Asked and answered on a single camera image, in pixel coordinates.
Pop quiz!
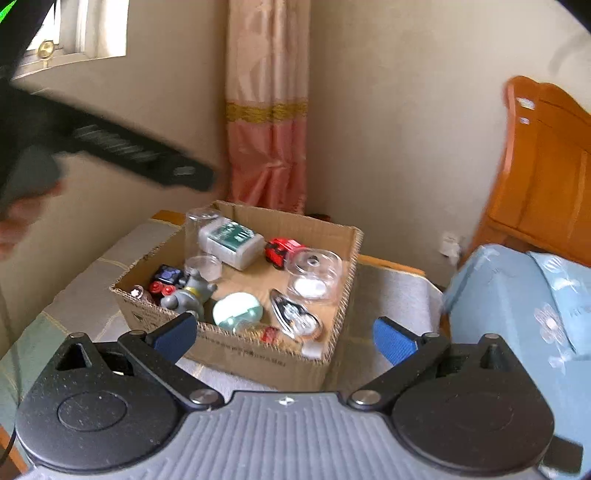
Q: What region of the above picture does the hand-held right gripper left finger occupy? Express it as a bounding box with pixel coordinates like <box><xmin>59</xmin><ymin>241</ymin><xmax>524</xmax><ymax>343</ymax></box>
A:
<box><xmin>45</xmin><ymin>311</ymin><xmax>225</xmax><ymax>412</ymax></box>

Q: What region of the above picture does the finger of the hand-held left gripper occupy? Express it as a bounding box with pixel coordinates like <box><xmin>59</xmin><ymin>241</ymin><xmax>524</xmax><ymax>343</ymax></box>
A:
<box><xmin>68</xmin><ymin>117</ymin><xmax>217</xmax><ymax>193</ymax></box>

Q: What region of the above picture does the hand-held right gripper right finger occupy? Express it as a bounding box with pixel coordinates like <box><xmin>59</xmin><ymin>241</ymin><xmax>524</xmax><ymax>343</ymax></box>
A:
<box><xmin>348</xmin><ymin>316</ymin><xmax>523</xmax><ymax>412</ymax></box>

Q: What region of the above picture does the grey animal toy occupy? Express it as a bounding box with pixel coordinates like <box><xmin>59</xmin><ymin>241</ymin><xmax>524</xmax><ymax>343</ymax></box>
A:
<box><xmin>160</xmin><ymin>268</ymin><xmax>218</xmax><ymax>320</ymax></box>

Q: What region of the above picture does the dark blue cube toy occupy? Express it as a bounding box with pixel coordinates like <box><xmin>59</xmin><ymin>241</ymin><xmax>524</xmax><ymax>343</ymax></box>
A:
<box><xmin>148</xmin><ymin>264</ymin><xmax>188</xmax><ymax>297</ymax></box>

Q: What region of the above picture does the mint green earbuds case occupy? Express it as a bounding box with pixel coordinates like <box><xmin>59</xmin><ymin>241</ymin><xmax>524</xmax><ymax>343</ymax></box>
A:
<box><xmin>212</xmin><ymin>292</ymin><xmax>265</xmax><ymax>334</ymax></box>

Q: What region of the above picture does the brown cardboard box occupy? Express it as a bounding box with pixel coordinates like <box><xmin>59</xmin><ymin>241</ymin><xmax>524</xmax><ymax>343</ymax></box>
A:
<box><xmin>109</xmin><ymin>199</ymin><xmax>365</xmax><ymax>393</ymax></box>

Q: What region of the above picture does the glass bottle of yellow capsules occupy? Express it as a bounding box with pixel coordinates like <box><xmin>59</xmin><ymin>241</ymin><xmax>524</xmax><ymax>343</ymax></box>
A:
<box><xmin>233</xmin><ymin>320</ymin><xmax>325</xmax><ymax>360</ymax></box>

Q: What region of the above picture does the long clear plastic jar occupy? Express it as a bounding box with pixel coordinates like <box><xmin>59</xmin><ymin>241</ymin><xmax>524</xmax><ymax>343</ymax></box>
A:
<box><xmin>183</xmin><ymin>207</ymin><xmax>223</xmax><ymax>284</ymax></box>

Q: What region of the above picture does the black oval case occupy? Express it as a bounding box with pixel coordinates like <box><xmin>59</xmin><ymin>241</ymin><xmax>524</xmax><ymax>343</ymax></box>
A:
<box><xmin>270</xmin><ymin>288</ymin><xmax>322</xmax><ymax>343</ymax></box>

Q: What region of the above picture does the red cube toy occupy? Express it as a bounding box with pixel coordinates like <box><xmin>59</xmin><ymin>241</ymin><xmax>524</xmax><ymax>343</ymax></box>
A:
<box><xmin>264</xmin><ymin>237</ymin><xmax>302</xmax><ymax>270</ymax></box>

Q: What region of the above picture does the person's left hand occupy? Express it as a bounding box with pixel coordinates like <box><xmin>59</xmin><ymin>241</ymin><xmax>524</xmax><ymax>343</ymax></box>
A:
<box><xmin>0</xmin><ymin>181</ymin><xmax>64</xmax><ymax>260</ymax></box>

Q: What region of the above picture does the wooden table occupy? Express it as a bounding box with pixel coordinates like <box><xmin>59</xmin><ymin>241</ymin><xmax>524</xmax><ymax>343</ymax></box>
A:
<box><xmin>0</xmin><ymin>209</ymin><xmax>428</xmax><ymax>474</ymax></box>

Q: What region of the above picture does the wide clear plastic jar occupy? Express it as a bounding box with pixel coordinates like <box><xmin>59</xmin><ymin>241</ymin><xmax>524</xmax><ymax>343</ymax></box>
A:
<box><xmin>286</xmin><ymin>248</ymin><xmax>345</xmax><ymax>306</ymax></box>

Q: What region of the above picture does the white green-labelled box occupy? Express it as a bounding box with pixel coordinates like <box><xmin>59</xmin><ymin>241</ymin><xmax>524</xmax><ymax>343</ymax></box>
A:
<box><xmin>198</xmin><ymin>217</ymin><xmax>266</xmax><ymax>271</ymax></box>

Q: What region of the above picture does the blue floral bedding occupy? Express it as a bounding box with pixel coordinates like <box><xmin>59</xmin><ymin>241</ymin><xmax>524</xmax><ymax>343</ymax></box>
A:
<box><xmin>442</xmin><ymin>244</ymin><xmax>591</xmax><ymax>480</ymax></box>

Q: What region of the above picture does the pink and gold curtain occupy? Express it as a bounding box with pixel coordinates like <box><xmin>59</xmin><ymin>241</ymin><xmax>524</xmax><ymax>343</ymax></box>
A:
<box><xmin>225</xmin><ymin>0</ymin><xmax>310</xmax><ymax>215</ymax></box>

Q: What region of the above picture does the wooden bed headboard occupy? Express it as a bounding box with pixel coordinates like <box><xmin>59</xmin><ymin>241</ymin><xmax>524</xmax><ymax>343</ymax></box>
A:
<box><xmin>462</xmin><ymin>75</ymin><xmax>591</xmax><ymax>268</ymax></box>

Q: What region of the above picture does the window frame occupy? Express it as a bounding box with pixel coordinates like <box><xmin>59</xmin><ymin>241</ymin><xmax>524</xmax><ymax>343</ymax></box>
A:
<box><xmin>18</xmin><ymin>0</ymin><xmax>129</xmax><ymax>71</ymax></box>

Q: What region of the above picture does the white wall socket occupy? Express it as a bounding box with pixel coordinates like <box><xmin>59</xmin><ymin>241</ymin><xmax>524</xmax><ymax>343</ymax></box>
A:
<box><xmin>438</xmin><ymin>230</ymin><xmax>464</xmax><ymax>260</ymax></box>

